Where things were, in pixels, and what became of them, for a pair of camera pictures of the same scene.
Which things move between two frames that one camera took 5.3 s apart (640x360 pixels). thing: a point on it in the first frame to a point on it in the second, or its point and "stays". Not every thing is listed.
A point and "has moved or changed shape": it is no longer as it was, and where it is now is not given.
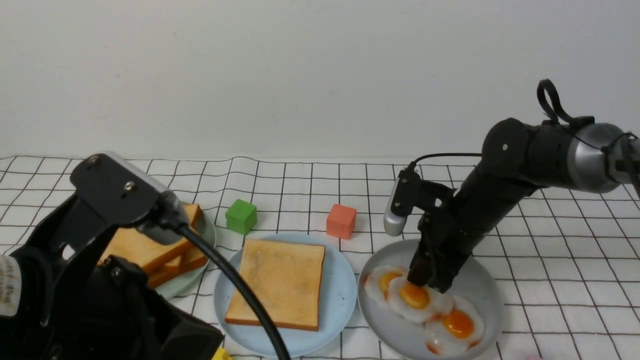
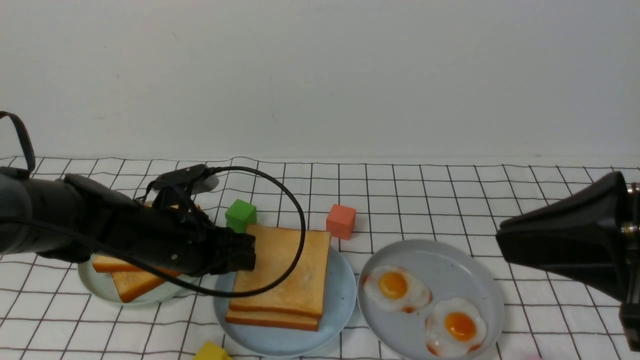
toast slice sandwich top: x=157 y=261 has moved or changed shape
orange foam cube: x=340 y=221 stays
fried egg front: x=457 y=328 stays
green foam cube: x=241 y=217 stays
